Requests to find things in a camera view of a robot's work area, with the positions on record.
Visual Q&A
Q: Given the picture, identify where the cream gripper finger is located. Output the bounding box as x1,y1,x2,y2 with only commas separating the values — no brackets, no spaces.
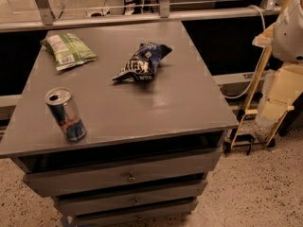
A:
252,24,274,48

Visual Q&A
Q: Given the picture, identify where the blue chip bag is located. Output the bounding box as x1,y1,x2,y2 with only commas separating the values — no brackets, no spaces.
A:
113,42,172,82

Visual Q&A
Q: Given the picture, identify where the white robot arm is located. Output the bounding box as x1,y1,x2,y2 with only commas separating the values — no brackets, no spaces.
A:
252,0,303,63

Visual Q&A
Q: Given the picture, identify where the green chip bag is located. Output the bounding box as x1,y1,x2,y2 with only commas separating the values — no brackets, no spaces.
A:
40,32,98,71

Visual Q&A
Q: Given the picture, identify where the redbull can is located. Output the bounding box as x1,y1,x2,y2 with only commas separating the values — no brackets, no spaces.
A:
45,87,86,142

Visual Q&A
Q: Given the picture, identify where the grey drawer cabinet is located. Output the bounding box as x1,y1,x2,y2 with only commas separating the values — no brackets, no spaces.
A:
0,21,240,227

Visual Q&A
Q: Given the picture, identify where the middle grey drawer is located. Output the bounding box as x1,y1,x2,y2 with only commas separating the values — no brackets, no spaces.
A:
55,179,207,216

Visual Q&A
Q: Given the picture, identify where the grey drawer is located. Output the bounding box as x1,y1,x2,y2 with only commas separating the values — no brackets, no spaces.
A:
75,198,198,227
55,179,207,216
23,148,223,197

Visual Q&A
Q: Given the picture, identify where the bottom grey drawer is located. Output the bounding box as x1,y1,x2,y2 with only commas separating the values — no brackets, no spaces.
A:
75,198,198,227

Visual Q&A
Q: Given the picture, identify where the grey metal railing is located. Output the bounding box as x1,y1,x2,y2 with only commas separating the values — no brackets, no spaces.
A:
0,0,284,32

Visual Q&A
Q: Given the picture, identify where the top grey drawer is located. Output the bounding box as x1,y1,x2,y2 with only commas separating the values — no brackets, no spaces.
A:
23,148,223,197

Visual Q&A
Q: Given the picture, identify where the white cable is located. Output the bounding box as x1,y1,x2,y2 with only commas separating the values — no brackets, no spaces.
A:
223,5,267,100

